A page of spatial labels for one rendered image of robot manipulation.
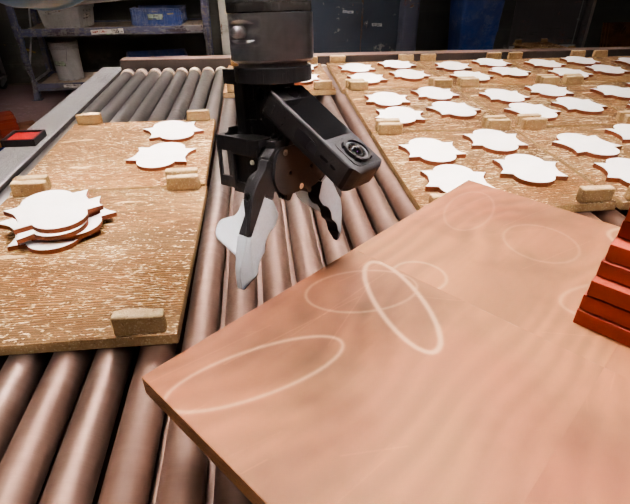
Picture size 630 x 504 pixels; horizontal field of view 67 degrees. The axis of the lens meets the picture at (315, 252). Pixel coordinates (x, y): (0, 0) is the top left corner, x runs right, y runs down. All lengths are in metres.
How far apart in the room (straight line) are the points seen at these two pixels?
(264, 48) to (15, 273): 0.49
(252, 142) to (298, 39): 0.10
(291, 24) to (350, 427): 0.32
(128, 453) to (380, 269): 0.29
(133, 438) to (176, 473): 0.06
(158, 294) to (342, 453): 0.39
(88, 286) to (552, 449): 0.56
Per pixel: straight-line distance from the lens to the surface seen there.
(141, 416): 0.53
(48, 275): 0.75
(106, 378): 0.58
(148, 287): 0.67
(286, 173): 0.46
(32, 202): 0.89
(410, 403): 0.36
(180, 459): 0.49
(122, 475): 0.50
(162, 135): 1.20
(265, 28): 0.44
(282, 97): 0.44
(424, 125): 1.27
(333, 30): 5.74
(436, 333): 0.42
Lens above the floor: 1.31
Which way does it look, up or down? 32 degrees down
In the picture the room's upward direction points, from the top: straight up
